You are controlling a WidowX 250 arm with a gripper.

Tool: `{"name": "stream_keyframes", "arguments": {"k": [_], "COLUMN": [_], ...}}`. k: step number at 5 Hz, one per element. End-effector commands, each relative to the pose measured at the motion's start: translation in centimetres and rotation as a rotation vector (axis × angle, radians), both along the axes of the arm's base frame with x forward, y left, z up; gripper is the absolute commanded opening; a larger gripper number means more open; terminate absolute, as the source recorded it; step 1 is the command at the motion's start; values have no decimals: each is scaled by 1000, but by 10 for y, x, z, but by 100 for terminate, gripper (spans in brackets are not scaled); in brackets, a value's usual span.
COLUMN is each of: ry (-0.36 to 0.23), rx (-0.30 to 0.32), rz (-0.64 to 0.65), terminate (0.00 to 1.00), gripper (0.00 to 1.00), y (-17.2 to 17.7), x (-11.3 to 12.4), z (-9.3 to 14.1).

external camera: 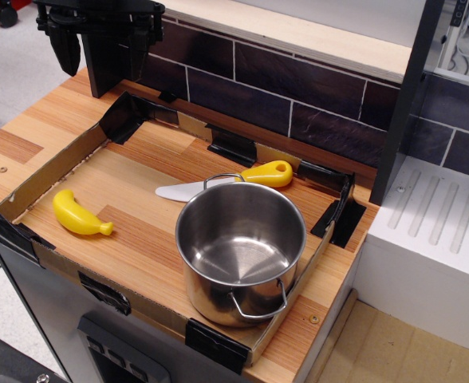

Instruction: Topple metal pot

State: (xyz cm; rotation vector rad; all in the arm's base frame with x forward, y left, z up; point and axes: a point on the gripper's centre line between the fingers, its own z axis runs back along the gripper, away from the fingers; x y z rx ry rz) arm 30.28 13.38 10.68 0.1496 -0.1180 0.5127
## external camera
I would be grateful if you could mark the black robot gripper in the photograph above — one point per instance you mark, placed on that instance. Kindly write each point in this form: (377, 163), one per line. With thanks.
(139, 21)

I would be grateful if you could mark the stainless steel pot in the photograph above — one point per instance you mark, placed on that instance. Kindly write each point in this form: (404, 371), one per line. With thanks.
(240, 243)

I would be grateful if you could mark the cardboard fence with black tape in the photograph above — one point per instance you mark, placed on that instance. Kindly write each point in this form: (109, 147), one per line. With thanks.
(113, 152)

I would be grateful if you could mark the black caster wheel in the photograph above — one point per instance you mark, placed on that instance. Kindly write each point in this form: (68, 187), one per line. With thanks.
(8, 14)

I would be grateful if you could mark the yellow plastic banana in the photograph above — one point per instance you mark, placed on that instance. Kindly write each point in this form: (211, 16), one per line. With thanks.
(75, 218)

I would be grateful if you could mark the black oven control panel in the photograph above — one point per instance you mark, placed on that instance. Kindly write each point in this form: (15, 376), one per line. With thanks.
(116, 360)

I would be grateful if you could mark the white toy sink drainboard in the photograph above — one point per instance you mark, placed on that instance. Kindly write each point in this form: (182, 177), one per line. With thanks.
(426, 212)

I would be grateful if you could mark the yellow handled toy knife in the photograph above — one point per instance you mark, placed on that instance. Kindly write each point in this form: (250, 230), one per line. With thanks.
(275, 174)

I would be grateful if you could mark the dark vertical post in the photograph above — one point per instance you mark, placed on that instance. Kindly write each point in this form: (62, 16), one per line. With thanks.
(408, 104)

